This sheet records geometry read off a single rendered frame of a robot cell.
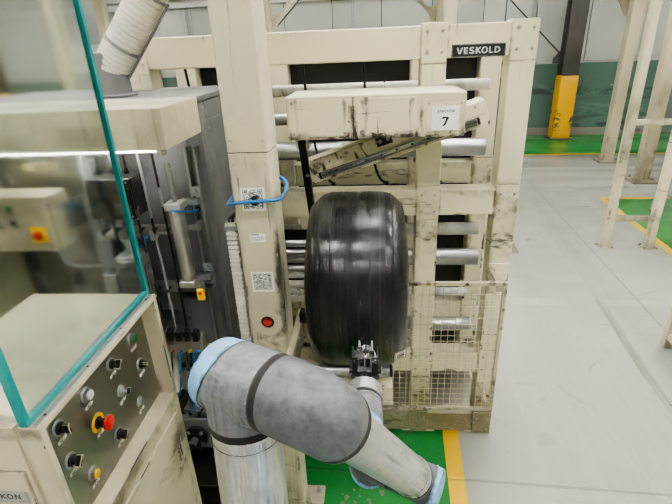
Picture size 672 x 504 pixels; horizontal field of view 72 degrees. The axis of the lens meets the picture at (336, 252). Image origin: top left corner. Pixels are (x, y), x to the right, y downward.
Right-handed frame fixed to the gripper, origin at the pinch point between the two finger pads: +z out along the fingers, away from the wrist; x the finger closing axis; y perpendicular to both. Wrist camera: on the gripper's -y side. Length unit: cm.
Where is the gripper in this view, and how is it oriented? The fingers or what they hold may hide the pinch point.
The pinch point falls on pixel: (365, 349)
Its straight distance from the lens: 142.5
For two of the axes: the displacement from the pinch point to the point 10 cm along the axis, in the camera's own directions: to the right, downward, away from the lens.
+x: -10.0, 0.0, 0.8
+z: 0.7, -4.0, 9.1
